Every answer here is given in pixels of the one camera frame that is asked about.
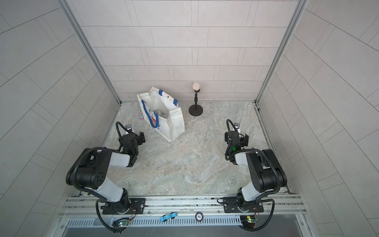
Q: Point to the green circuit board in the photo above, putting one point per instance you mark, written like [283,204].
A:
[121,223]
[249,222]

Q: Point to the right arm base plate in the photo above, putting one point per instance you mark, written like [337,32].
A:
[239,205]

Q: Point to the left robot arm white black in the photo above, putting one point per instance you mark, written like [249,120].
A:
[89,172]

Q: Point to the white canvas Doraemon bag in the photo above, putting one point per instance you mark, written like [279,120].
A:
[163,113]

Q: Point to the blue tape piece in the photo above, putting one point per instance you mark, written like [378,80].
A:
[166,217]

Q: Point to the left green circuit board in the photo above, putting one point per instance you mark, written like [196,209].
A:
[121,223]

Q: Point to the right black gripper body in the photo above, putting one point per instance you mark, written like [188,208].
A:
[228,136]

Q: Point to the black stand with pink ball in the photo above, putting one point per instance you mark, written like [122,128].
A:
[195,109]

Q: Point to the round black badge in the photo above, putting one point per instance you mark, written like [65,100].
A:
[199,217]

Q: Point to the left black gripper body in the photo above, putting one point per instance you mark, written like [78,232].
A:
[138,142]

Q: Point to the aluminium rail frame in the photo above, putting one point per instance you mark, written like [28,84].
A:
[157,206]

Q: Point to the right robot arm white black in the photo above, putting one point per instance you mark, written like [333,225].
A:
[266,174]

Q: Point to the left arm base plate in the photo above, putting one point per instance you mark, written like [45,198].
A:
[132,206]

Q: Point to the right green circuit board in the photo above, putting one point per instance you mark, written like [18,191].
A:
[249,222]

